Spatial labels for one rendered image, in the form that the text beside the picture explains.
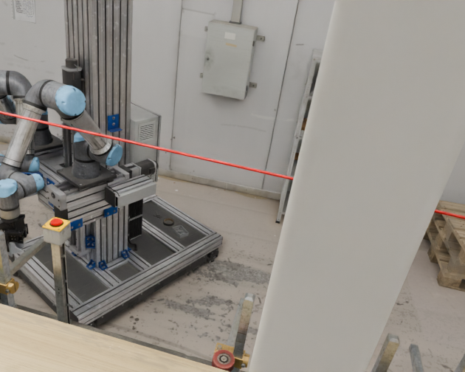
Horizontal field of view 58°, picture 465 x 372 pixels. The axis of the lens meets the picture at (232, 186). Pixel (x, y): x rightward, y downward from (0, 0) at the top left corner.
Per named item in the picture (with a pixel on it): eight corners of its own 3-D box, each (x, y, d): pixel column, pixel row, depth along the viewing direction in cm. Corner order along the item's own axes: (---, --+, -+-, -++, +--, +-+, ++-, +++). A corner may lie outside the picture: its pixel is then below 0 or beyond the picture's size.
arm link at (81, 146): (85, 148, 228) (85, 125, 222) (105, 156, 223) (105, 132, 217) (69, 156, 218) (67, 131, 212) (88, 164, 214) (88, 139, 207)
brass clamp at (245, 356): (215, 349, 168) (217, 341, 165) (249, 359, 166) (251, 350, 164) (212, 362, 162) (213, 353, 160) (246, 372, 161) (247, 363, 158)
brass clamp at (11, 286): (-8, 279, 180) (-10, 270, 178) (20, 287, 178) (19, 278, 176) (-19, 288, 175) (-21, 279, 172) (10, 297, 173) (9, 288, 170)
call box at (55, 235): (54, 233, 160) (53, 215, 157) (71, 238, 159) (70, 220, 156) (43, 243, 154) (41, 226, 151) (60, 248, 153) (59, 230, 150)
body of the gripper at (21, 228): (23, 245, 175) (20, 221, 170) (1, 244, 174) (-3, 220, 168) (29, 234, 182) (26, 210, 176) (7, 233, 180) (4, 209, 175)
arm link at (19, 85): (37, 74, 211) (40, 171, 215) (12, 72, 207) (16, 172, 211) (34, 69, 200) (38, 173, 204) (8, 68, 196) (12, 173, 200)
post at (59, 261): (62, 319, 180) (55, 234, 159) (72, 323, 179) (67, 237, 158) (56, 328, 176) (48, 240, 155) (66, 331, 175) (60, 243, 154)
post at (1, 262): (9, 317, 187) (-5, 228, 164) (17, 319, 186) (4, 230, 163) (4, 322, 184) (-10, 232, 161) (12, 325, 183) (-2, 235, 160)
